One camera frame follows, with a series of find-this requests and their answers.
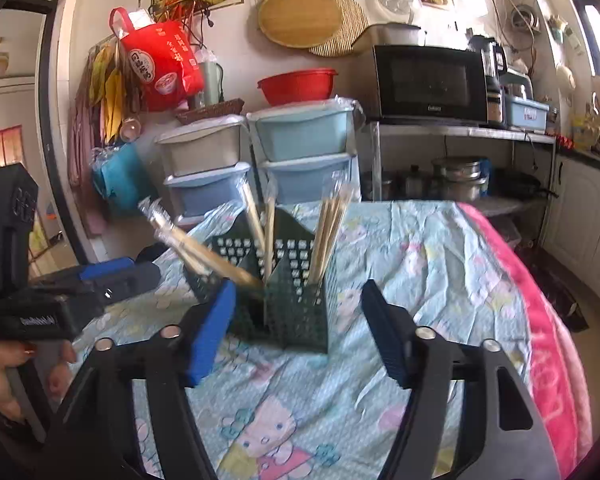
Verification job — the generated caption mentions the white drawer tower left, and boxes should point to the white drawer tower left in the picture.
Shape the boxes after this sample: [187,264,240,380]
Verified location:
[155,114,251,220]

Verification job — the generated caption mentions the black microwave oven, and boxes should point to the black microwave oven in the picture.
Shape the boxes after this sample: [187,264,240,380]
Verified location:
[354,46,487,125]

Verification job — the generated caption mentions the round wooden board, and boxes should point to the round wooden board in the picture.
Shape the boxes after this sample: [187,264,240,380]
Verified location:
[257,0,343,49]

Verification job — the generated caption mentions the red shopping bag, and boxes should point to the red shopping bag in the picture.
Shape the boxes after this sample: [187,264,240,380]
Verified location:
[109,8,204,112]

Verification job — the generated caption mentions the chopsticks pair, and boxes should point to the chopsticks pair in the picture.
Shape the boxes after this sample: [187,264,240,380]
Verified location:
[314,170,355,285]
[264,177,278,282]
[307,197,336,285]

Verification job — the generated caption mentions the steel pot stack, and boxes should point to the steel pot stack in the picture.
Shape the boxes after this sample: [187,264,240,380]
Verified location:
[430,156,492,203]

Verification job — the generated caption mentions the wicker tray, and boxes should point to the wicker tray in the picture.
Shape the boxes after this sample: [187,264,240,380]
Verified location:
[175,99,245,125]

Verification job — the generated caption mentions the white kitchen cabinet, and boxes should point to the white kitchen cabinet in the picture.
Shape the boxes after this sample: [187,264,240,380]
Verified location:
[542,153,600,298]

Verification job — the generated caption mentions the blue drawer tower right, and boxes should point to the blue drawer tower right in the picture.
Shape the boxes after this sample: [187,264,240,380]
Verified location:
[247,96,365,205]

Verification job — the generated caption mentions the left hand painted nails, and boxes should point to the left hand painted nails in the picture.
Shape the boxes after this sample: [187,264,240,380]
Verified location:
[0,340,76,422]

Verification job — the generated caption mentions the metal shelf rack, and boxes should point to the metal shelf rack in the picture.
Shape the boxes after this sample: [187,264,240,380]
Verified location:
[358,122,556,217]

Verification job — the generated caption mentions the teal hanging bag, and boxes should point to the teal hanging bag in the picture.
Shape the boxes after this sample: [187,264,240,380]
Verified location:
[91,143,158,217]

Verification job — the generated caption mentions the cartoon print tablecloth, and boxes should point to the cartoon print tablecloth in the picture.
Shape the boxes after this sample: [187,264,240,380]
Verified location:
[72,199,536,480]

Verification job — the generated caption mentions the red plastic colander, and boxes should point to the red plastic colander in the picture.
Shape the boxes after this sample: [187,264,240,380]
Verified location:
[257,68,338,106]

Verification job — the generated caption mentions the woven round mat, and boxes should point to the woven round mat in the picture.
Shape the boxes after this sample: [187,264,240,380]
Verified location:
[309,0,368,58]

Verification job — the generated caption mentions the blue plastic box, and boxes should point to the blue plastic box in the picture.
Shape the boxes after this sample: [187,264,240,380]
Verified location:
[505,94,550,134]

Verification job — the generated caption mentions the dark green utensil basket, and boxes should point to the dark green utensil basket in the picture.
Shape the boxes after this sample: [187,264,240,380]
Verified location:
[204,208,335,353]

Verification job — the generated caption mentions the pink blanket edge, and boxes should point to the pink blanket edge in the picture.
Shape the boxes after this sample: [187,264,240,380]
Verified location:
[460,204,592,479]

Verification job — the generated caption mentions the black frying pan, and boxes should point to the black frying pan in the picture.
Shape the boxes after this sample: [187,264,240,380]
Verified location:
[494,168,559,200]

